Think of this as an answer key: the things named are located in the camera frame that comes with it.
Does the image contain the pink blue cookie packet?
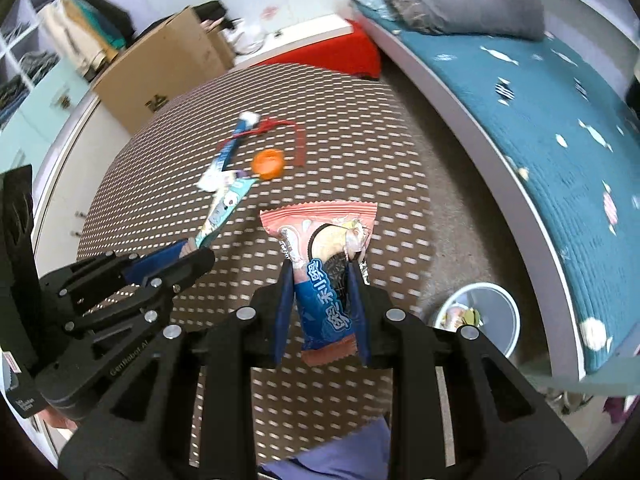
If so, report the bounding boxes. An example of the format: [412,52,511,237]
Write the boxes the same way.
[260,201,378,367]

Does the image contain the white low cabinet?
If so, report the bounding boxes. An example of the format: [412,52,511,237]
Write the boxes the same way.
[30,95,136,266]

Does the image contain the red stool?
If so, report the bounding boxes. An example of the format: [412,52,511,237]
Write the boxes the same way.
[260,19,383,80]

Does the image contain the white curved bed frame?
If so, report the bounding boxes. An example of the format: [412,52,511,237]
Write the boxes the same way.
[357,15,588,386]

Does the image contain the cream hanging jacket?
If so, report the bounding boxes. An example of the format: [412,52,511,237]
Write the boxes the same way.
[37,0,108,73]

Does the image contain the white plastic bag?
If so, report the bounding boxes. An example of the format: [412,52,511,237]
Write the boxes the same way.
[220,20,268,55]

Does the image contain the folded dark clothes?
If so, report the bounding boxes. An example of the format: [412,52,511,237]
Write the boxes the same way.
[0,50,58,106]

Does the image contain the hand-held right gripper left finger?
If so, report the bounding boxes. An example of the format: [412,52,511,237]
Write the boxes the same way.
[59,260,297,480]

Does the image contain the teal striped pillow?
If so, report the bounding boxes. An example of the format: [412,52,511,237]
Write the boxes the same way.
[350,0,401,21]

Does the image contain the green hanging garment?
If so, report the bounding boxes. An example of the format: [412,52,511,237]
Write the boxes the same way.
[70,0,126,51]

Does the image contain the bed with teal cover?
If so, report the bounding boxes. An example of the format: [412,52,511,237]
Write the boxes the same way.
[350,0,640,376]

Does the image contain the mint drawer cabinet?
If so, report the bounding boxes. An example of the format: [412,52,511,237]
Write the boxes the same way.
[0,55,98,171]

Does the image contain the blue white stick wrapper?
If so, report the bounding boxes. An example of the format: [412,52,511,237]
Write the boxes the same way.
[197,111,262,192]

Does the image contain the brown cardboard box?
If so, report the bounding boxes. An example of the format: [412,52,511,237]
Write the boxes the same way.
[92,6,236,135]

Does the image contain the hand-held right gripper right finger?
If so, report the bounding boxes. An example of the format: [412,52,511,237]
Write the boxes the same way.
[346,260,588,480]

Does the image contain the person's purple clothing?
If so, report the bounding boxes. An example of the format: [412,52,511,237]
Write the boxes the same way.
[260,417,392,480]

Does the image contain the white round trash bin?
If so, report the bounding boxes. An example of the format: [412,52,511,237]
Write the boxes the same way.
[432,282,521,358]

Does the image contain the white open wardrobe shelf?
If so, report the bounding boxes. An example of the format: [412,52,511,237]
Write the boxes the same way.
[0,0,76,126]

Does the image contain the black bag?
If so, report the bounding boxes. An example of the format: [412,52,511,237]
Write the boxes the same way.
[192,1,236,31]

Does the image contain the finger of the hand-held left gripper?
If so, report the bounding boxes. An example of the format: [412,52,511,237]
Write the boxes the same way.
[40,241,190,302]
[62,247,217,341]

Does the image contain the teal long wrapper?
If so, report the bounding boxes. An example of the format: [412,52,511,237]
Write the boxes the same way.
[194,179,255,250]

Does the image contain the red tear strip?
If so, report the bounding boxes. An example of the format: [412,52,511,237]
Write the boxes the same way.
[252,116,307,166]

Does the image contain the black hanging garment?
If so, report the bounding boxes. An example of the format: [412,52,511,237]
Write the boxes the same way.
[75,0,136,43]

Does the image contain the orange bottle cap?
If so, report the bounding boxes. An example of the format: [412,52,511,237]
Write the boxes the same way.
[251,149,285,180]

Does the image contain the grey folded blanket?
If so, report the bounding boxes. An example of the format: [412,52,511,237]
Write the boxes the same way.
[365,0,547,41]

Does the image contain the plaid folded cloth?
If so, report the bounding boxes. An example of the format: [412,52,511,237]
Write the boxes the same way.
[395,0,441,31]

